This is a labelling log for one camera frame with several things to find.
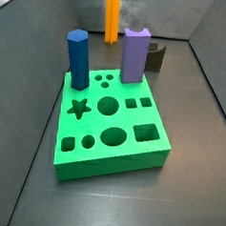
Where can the purple concave-top block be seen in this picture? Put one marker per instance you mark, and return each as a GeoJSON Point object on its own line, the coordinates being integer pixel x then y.
{"type": "Point", "coordinates": [134, 55]}

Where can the green foam shape board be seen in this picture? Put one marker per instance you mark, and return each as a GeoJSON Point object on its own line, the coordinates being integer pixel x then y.
{"type": "Point", "coordinates": [110, 127]}

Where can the yellow star prism block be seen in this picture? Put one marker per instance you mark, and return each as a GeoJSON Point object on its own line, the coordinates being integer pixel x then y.
{"type": "Point", "coordinates": [112, 20]}

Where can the blue hexagonal prism block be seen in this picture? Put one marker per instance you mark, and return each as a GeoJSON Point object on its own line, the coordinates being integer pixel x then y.
{"type": "Point", "coordinates": [78, 41]}

